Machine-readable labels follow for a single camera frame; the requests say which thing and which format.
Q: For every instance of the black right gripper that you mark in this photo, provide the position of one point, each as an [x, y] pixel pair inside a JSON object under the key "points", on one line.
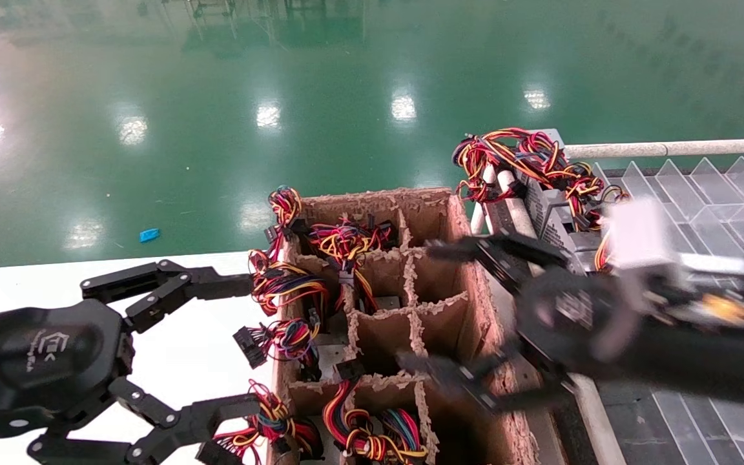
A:
{"points": [[566, 316]]}

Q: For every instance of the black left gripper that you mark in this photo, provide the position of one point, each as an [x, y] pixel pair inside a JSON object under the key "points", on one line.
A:
{"points": [[42, 361]]}

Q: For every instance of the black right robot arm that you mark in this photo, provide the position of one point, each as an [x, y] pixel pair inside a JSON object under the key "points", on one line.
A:
{"points": [[701, 368]]}

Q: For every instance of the short white pipe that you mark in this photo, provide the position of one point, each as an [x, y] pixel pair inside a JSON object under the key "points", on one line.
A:
{"points": [[478, 219]]}

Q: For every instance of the small blue floor scrap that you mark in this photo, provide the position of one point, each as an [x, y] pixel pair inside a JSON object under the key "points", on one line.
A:
{"points": [[149, 234]]}

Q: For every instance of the brown cardboard divider box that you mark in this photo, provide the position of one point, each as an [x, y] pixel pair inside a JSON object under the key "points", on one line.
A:
{"points": [[423, 206]]}

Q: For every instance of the clear plastic divider tray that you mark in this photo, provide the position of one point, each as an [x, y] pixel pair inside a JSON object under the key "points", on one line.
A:
{"points": [[721, 194]]}

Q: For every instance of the long white rail pipe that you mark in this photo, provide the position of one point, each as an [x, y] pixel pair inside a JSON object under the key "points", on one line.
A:
{"points": [[598, 420], [669, 148]]}

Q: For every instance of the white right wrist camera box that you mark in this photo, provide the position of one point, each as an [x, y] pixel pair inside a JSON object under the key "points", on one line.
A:
{"points": [[640, 236]]}

